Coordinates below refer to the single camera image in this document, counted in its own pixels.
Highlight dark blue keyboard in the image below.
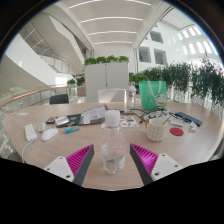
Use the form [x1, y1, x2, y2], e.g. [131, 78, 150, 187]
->
[174, 111, 204, 128]

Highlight green tote bag cat print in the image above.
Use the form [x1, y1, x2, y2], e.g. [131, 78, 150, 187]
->
[138, 80, 168, 111]

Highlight wooden planter with plants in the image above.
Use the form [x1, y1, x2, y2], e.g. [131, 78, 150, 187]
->
[66, 76, 87, 98]

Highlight black chair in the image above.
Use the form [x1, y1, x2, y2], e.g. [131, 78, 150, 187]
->
[49, 93, 70, 105]

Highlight gold spoon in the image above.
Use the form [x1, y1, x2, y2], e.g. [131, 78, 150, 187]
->
[162, 114, 174, 126]

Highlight row of green plants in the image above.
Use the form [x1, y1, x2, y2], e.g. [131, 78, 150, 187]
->
[129, 58, 224, 111]

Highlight small white case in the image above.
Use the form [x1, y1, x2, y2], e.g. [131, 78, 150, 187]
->
[37, 122, 48, 133]

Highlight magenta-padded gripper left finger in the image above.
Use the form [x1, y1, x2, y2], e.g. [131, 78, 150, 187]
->
[43, 143, 96, 187]

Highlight colourful sticker sheet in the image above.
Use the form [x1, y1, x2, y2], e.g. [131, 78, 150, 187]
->
[119, 116, 139, 129]

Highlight clear shaker bottle white lid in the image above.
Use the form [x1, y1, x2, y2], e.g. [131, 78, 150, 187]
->
[125, 81, 138, 112]

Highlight small blue tube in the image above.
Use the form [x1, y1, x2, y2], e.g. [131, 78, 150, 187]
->
[64, 125, 81, 135]

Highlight white power strip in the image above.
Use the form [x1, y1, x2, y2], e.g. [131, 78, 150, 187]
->
[24, 123, 38, 143]

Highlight open notebook with papers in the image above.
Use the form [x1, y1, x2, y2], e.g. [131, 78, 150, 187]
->
[79, 104, 109, 126]

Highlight black folder with card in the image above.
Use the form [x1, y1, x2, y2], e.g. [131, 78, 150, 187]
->
[54, 113, 83, 128]

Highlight glass railing wooden handrail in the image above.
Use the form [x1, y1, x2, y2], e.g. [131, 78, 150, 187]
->
[0, 84, 73, 114]

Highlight white computer mouse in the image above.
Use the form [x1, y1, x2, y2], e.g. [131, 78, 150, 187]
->
[40, 127, 59, 142]

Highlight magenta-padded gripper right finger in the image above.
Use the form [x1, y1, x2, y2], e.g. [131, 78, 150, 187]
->
[129, 143, 185, 186]

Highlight ceiling light strips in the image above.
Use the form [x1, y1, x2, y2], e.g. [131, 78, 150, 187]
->
[68, 0, 153, 45]

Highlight clear water bottle white cap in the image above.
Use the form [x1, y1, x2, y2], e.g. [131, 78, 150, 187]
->
[100, 109, 127, 175]

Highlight white cabinet with plants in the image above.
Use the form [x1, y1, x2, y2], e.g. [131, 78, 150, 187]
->
[83, 55, 130, 103]

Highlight white grid-pattern mug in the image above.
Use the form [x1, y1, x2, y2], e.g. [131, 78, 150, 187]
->
[144, 117, 169, 143]

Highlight black cables bundle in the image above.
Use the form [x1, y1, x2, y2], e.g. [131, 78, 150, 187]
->
[133, 107, 171, 123]

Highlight white chair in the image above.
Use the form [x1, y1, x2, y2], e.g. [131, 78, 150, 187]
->
[97, 87, 128, 104]

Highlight small red black case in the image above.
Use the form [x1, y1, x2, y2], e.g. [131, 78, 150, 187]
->
[45, 116, 58, 125]

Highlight flat round red coaster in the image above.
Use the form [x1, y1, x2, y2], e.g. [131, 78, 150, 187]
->
[169, 127, 185, 137]

